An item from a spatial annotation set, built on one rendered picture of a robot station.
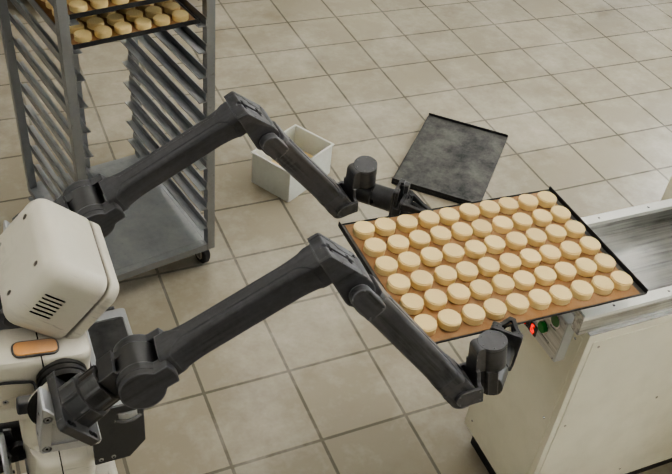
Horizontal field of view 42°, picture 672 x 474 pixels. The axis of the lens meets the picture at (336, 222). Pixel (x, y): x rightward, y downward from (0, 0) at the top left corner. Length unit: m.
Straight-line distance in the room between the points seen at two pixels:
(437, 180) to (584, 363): 1.83
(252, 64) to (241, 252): 1.47
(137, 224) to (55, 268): 1.89
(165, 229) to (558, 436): 1.64
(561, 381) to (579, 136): 2.33
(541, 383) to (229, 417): 1.04
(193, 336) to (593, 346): 1.10
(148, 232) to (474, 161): 1.58
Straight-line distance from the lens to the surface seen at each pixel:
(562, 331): 2.19
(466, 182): 3.93
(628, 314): 2.21
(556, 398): 2.35
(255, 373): 3.01
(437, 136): 4.19
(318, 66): 4.66
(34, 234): 1.54
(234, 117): 1.73
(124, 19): 2.76
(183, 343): 1.44
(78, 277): 1.49
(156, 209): 3.41
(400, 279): 1.88
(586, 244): 2.14
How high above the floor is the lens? 2.30
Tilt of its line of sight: 40 degrees down
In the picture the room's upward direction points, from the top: 7 degrees clockwise
